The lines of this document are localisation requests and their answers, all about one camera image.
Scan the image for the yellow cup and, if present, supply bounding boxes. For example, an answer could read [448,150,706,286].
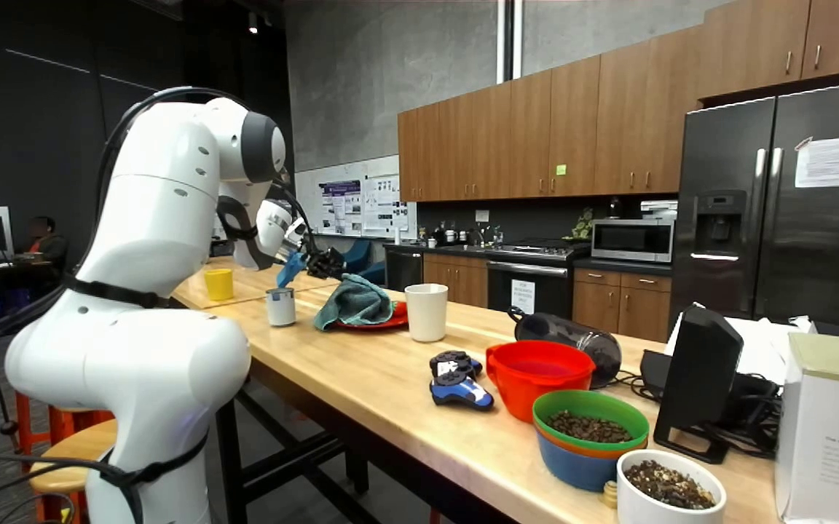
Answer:
[205,264,233,303]

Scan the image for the seated person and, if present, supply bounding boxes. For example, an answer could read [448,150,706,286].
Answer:
[17,216,66,270]

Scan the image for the black speaker stand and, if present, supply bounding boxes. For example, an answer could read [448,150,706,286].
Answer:
[653,305,742,462]

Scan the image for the orange-red plate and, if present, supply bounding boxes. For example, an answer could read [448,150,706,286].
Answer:
[333,303,409,331]

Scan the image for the brown upper cabinets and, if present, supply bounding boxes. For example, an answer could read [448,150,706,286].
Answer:
[400,0,839,203]

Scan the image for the white tin can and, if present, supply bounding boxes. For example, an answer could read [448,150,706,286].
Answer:
[266,289,295,329]

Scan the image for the black bag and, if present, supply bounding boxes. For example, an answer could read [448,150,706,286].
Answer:
[508,305,621,389]

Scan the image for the blue bowl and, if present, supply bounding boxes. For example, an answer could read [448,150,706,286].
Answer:
[538,434,621,492]

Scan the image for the red plastic bowl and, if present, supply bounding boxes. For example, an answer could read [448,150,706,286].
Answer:
[486,339,595,422]

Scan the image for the black oven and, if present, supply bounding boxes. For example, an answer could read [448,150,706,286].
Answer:
[486,259,573,318]

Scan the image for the green bowl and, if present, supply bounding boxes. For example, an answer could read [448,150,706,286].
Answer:
[534,389,649,457]

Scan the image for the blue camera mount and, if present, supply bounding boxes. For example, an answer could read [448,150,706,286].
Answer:
[276,249,305,289]

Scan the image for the orange stool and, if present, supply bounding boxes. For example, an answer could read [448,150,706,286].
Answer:
[16,392,116,524]

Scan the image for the white paper cup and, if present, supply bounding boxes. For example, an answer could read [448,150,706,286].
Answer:
[404,281,448,342]

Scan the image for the silver microwave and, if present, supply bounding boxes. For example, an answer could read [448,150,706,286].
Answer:
[592,217,672,264]

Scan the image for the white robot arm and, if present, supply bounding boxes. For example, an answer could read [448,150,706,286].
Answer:
[7,85,285,524]

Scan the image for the black stainless refrigerator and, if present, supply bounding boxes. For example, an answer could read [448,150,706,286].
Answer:
[672,85,839,335]

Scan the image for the white storage box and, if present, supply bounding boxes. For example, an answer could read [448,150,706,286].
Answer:
[776,331,839,524]

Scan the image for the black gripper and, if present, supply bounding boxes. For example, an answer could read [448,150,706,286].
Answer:
[304,245,343,280]

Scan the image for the blue black toy car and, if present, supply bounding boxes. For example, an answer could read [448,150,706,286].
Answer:
[428,348,496,409]

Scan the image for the white bowl with beans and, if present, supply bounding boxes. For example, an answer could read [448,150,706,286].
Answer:
[619,449,729,524]

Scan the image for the blue-green towel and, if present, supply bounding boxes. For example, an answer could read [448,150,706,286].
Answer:
[313,273,393,331]

